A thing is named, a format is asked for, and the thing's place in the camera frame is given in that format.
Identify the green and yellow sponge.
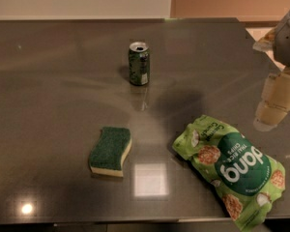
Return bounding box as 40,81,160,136
88,127,132,177

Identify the green rice chips bag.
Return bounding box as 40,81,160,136
173,115,285,232

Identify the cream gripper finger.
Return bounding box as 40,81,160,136
252,29,276,52
253,67,290,131

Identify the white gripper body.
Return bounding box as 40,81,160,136
274,10,290,67

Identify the green soda can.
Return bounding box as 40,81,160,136
129,42,150,86

